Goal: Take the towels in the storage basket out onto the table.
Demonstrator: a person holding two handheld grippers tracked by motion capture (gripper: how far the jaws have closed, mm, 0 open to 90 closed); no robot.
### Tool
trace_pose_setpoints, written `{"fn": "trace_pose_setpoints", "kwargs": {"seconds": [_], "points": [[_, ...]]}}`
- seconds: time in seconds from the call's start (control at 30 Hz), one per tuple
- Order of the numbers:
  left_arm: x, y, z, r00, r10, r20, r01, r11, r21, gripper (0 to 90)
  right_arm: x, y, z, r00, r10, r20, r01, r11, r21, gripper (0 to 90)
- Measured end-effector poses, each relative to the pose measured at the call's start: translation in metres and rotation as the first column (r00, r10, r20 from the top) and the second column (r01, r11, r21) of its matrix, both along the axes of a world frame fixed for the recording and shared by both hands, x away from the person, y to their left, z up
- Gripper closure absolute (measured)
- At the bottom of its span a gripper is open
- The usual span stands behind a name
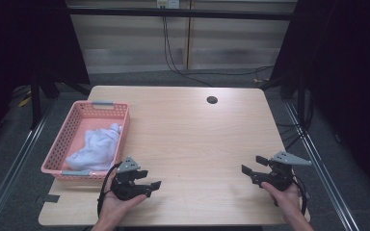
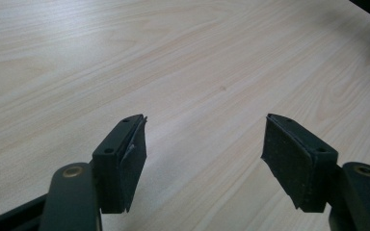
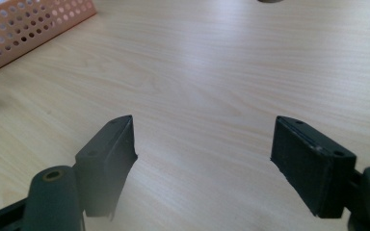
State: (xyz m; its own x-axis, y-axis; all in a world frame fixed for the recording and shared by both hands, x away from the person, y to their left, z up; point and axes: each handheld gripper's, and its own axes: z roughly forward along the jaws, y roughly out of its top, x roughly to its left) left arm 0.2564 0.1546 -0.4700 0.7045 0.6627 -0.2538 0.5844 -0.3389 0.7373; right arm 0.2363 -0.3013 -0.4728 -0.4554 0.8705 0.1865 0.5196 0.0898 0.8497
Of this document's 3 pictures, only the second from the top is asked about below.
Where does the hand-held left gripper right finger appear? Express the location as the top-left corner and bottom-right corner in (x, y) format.
(260, 113), (339, 214)

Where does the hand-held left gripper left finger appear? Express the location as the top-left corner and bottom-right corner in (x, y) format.
(92, 114), (148, 215)

